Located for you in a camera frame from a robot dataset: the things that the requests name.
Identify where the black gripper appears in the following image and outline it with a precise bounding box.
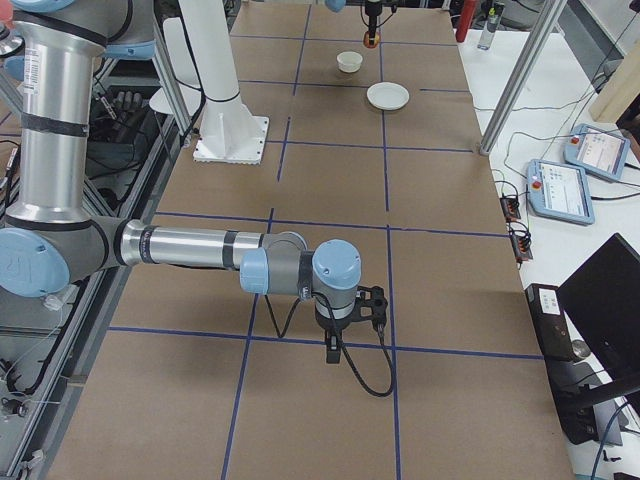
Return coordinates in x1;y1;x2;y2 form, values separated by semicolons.
318;314;352;364

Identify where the red yellow apple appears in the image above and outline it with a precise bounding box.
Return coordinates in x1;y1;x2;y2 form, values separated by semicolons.
363;31;380;49

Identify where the white bowl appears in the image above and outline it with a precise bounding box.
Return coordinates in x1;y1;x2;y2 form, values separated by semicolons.
336;51;363;74

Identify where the white plate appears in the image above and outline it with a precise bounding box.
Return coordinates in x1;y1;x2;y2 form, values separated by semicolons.
366;82;410;111

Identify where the red cylinder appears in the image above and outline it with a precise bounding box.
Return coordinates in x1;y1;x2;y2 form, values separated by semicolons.
455;0;477;43

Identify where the clear water bottle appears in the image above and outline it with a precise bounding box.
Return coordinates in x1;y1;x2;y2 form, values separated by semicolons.
477;1;505;51

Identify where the black orange connector block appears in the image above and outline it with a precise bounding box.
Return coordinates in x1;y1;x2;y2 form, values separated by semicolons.
499;195;521;222
507;221;533;264

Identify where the black box device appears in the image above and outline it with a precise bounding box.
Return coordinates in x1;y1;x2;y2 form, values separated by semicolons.
525;283;622;446

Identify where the black monitor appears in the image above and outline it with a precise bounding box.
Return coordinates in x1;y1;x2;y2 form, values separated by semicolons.
558;233;639;410

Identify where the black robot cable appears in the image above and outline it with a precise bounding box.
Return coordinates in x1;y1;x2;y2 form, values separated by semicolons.
262;292;395;399

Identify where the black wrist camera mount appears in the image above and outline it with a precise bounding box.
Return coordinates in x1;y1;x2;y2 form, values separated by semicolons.
348;286;388;330

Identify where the aluminium frame post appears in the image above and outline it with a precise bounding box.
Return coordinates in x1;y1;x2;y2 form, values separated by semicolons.
478;0;567;156

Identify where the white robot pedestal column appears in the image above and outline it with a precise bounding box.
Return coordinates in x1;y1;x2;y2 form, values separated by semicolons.
179;0;269;165

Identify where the teach pendant far from post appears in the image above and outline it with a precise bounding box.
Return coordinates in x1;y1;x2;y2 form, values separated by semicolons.
526;159;595;225

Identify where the teach pendant near post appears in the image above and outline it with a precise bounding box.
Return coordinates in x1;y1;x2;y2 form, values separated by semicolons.
564;123;630;182

